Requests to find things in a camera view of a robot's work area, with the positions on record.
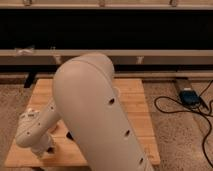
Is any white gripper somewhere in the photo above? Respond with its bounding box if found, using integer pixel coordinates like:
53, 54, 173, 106
31, 133, 55, 158

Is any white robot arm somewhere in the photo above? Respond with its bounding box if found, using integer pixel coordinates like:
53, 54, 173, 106
15, 53, 154, 171

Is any wooden table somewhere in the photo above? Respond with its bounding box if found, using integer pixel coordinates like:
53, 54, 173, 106
4, 79, 160, 168

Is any black and cream sponge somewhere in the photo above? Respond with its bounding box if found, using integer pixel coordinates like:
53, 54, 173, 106
66, 132, 74, 140

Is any blue power adapter box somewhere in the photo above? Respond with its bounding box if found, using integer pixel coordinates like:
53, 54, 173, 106
179, 90, 200, 106

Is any long metal rail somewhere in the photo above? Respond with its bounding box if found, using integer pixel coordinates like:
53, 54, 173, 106
0, 49, 213, 65

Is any black cable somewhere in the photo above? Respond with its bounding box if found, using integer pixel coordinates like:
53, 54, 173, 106
153, 79, 213, 168

